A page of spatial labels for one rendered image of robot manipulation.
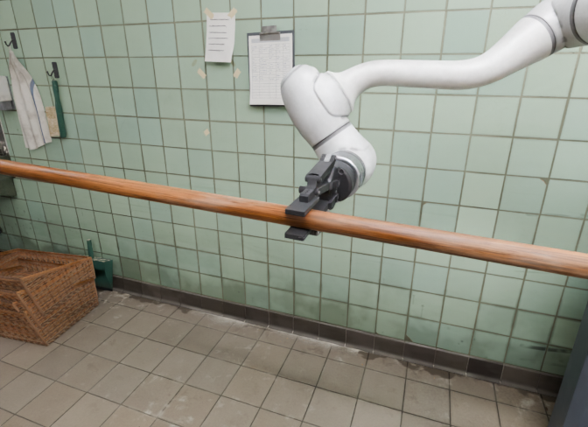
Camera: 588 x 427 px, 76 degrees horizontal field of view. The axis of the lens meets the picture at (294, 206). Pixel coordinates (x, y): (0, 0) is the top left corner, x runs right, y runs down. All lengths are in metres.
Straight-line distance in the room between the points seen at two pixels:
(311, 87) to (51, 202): 2.45
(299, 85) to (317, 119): 0.08
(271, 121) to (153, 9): 0.79
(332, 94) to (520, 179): 1.13
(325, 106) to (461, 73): 0.30
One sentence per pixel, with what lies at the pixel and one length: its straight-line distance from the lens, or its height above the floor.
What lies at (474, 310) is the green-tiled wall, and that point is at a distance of 2.03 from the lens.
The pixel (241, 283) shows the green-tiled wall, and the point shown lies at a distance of 2.28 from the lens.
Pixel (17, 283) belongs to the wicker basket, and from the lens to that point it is 2.36.
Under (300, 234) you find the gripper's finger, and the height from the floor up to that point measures 1.21.
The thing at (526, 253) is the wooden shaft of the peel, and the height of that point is 1.23.
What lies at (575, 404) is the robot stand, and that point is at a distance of 1.74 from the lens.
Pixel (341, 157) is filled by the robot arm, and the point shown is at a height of 1.27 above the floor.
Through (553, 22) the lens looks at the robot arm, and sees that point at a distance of 0.99.
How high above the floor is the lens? 1.44
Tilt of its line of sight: 20 degrees down
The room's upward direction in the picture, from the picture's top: straight up
